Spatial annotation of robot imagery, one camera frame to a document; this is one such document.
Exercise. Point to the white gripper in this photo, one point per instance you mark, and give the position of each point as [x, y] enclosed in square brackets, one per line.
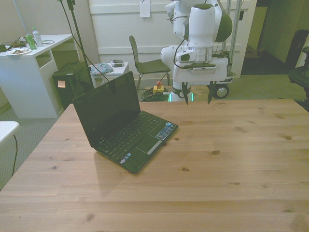
[220, 72]

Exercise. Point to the black laptop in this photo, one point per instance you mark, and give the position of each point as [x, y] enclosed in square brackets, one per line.
[108, 108]

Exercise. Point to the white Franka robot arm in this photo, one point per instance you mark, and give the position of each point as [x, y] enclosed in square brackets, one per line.
[200, 29]

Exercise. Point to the yellow emergency stop box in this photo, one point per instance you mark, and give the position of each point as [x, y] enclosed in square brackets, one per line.
[158, 89]

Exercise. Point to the dark wooden chair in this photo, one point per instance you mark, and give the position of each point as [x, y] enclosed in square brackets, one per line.
[147, 66]

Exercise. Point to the small white side table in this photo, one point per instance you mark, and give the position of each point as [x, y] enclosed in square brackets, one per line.
[119, 70]

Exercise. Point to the small grey device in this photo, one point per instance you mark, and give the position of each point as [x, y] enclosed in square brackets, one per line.
[117, 63]

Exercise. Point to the white paper sheet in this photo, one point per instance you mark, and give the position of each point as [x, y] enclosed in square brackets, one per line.
[144, 8]

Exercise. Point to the black office chair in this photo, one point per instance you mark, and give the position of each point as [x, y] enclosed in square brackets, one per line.
[299, 75]

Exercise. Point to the black tripod pole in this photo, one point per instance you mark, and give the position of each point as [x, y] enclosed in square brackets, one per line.
[78, 41]

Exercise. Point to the orange sticky note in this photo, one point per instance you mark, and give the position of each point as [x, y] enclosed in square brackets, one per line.
[61, 83]

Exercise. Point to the clear plastic bottle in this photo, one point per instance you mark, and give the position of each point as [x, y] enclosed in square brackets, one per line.
[38, 37]

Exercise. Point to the white desk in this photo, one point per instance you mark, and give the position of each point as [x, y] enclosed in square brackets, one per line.
[24, 79]

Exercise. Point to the green drink can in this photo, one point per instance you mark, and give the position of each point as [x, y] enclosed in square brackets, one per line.
[31, 42]

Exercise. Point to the white plate with food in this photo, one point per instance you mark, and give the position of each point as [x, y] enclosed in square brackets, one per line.
[18, 51]

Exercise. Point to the white rounded table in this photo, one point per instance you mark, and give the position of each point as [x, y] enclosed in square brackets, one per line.
[7, 130]

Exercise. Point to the wrist camera on dark mount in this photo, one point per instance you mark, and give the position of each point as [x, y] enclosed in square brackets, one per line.
[202, 70]

